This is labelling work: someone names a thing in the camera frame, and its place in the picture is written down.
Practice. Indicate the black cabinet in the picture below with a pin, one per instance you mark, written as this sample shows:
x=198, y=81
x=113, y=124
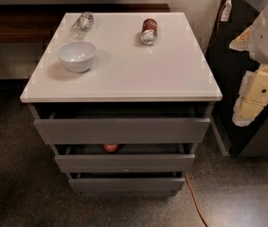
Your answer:
x=228, y=67

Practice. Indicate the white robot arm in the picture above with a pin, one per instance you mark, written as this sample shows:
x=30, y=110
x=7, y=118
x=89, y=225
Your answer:
x=253, y=93

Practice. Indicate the red apple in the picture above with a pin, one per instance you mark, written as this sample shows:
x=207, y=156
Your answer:
x=110, y=147

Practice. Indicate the dark wooden bench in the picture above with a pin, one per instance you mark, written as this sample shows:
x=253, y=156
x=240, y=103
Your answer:
x=38, y=23

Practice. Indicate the white paper tag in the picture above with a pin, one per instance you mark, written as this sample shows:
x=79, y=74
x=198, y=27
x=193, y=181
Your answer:
x=226, y=11

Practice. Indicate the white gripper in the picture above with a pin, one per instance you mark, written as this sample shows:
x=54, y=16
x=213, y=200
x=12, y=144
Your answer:
x=253, y=91

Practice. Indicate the white top drawer cabinet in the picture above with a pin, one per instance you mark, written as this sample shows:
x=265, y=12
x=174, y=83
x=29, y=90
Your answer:
x=128, y=79

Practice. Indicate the red soda can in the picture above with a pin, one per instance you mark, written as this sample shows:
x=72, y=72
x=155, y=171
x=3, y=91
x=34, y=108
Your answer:
x=149, y=32

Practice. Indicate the white bowl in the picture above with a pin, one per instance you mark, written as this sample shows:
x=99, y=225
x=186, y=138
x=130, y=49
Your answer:
x=77, y=57

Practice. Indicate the grey top drawer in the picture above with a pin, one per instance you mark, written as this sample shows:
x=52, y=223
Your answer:
x=122, y=130

